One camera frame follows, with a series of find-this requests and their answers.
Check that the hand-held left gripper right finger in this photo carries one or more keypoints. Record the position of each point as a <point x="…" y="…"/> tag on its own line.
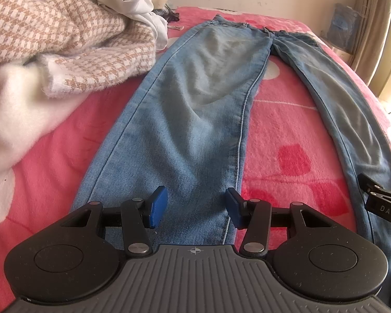
<point x="234" y="207"/>

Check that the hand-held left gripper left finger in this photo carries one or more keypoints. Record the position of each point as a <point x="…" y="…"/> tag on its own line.
<point x="158" y="207"/>

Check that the blue jeans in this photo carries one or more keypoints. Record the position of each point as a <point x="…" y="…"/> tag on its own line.
<point x="189" y="120"/>

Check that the pink floral blanket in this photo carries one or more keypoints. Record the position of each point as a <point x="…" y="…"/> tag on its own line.
<point x="280" y="120"/>

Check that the beige curtain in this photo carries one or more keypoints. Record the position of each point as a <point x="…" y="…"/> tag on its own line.
<point x="373" y="22"/>

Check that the white fuzzy garment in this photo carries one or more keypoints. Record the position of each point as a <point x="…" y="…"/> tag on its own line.
<point x="19" y="120"/>

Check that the blue water bottle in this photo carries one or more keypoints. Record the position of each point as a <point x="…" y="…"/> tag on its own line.
<point x="343" y="26"/>

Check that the small clothing tag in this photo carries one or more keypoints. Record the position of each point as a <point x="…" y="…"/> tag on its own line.
<point x="175" y="26"/>

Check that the plaid shirt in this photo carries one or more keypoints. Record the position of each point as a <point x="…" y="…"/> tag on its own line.
<point x="166" y="12"/>

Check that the white shirt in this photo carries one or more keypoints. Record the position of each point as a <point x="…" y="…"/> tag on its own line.
<point x="133" y="5"/>

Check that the pink white houndstooth sweater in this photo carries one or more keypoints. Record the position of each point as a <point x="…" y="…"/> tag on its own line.
<point x="52" y="32"/>

